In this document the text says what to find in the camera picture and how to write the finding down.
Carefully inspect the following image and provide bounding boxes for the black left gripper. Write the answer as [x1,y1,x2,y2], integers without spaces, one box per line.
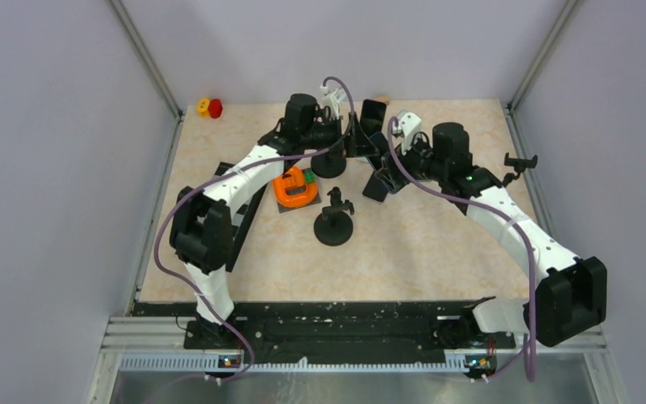
[301,112,379,158]

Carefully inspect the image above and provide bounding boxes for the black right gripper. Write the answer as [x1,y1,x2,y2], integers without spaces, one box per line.
[376,131,447,191]

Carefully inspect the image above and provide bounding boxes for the black clamp stand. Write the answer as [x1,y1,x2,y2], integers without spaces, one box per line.
[310,153,347,178]
[501,153,538,188]
[314,186,355,247]

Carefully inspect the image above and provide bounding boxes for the blue smartphone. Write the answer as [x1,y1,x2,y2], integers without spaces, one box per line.
[367,131,389,157]

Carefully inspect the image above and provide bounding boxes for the purple smartphone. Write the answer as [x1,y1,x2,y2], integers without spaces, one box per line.
[359,98,388,137]

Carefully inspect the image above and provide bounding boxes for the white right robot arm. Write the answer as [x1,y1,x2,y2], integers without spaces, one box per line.
[375,115,607,347]

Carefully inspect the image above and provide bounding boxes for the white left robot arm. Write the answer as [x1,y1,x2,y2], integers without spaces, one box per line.
[168,93,387,348]

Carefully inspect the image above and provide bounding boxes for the black clamp stand back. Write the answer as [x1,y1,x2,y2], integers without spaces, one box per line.
[310,153,347,178]

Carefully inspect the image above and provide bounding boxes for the black smartphone white edge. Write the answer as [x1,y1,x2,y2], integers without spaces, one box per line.
[362,173,389,204]

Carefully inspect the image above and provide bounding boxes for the small wooden block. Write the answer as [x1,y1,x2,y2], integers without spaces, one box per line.
[374,95,391,105]

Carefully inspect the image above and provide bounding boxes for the green toy brick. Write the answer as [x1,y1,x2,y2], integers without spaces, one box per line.
[304,172,315,184]

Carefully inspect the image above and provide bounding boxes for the grey toy brick baseplate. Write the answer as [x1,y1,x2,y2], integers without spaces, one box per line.
[273,183,320,212]

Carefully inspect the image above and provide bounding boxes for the black and silver chessboard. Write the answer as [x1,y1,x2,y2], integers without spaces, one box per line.
[204,181,267,272]

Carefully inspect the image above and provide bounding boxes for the yellow toy block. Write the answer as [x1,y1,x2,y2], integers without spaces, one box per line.
[196,98,211,119]

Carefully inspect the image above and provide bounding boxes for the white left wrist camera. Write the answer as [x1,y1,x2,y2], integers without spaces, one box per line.
[320,84,347,111]

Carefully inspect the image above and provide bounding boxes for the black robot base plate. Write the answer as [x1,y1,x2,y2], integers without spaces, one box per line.
[131,300,516,365]

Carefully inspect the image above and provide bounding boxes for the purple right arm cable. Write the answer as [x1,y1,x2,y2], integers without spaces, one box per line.
[385,115,538,384]

